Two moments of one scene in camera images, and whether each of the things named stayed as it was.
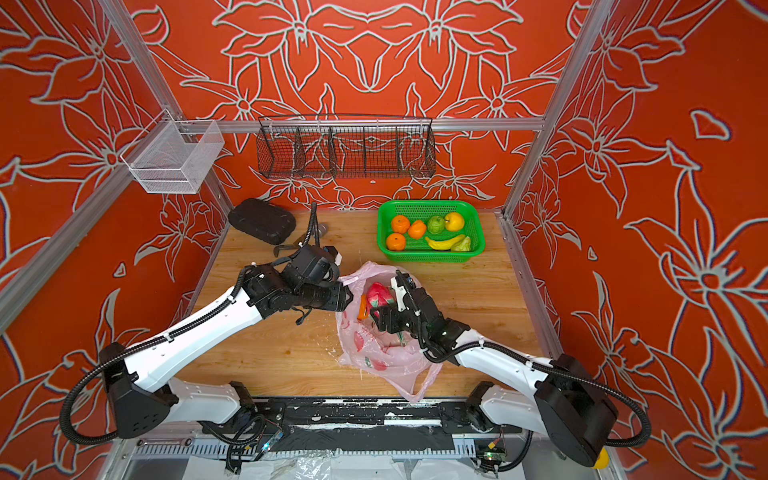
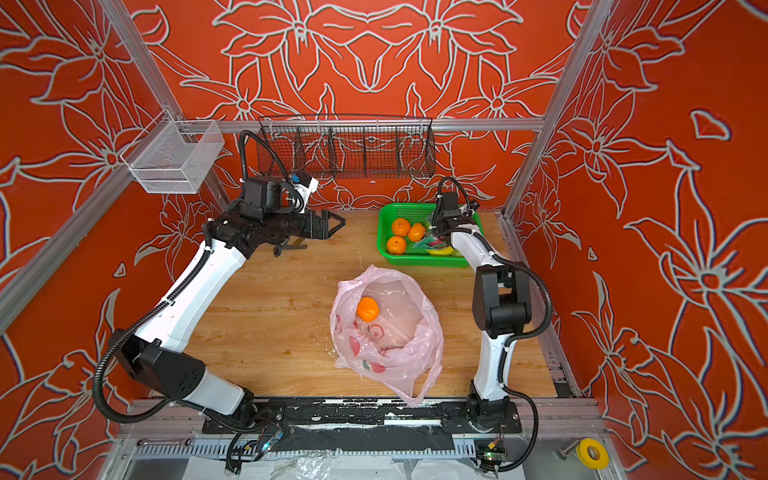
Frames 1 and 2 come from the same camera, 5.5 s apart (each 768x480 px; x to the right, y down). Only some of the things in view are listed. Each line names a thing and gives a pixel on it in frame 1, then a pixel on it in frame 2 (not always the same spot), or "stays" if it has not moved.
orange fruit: x=400 y=224 stays
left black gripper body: x=334 y=295 -> x=289 y=223
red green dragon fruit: x=380 y=295 -> x=431 y=242
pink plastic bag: x=365 y=346 stays
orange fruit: x=395 y=241 stays
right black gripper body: x=402 y=321 -> x=438 y=219
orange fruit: x=417 y=229 stays
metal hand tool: x=323 y=230 stays
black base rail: x=318 y=424 stays
